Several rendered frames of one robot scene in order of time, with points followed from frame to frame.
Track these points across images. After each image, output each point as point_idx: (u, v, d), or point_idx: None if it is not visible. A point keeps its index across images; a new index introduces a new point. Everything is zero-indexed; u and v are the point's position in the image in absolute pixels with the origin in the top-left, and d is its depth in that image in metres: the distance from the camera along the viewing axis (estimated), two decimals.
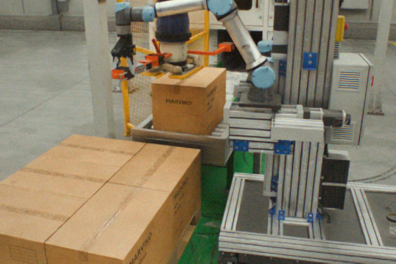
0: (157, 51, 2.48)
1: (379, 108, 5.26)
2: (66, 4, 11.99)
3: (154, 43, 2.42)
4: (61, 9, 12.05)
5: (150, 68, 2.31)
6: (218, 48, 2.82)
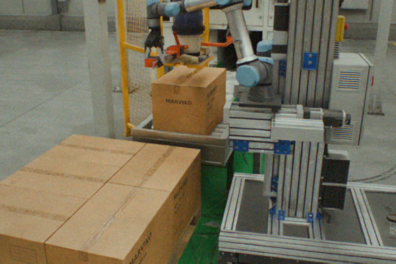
0: (177, 43, 2.75)
1: (379, 108, 5.26)
2: (66, 4, 11.99)
3: (175, 36, 2.69)
4: (61, 9, 12.05)
5: (175, 58, 2.58)
6: (227, 40, 3.12)
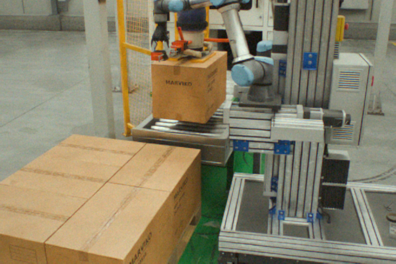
0: (181, 38, 2.85)
1: (379, 108, 5.26)
2: (66, 4, 11.99)
3: (180, 31, 2.79)
4: (61, 9, 12.05)
5: (180, 52, 2.68)
6: None
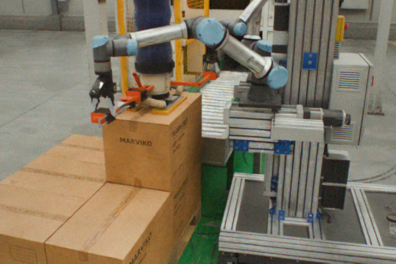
0: (138, 85, 2.24)
1: (379, 108, 5.26)
2: (66, 4, 11.99)
3: (136, 77, 2.18)
4: (61, 9, 12.05)
5: (134, 106, 2.07)
6: (203, 76, 2.62)
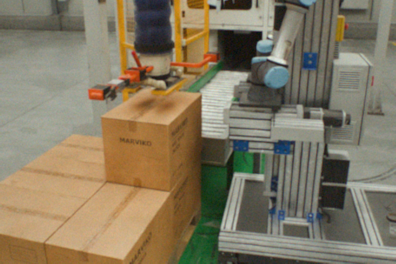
0: (137, 65, 2.21)
1: (379, 108, 5.26)
2: (66, 4, 11.99)
3: (135, 56, 2.15)
4: (61, 9, 12.05)
5: (129, 84, 2.04)
6: (204, 58, 2.58)
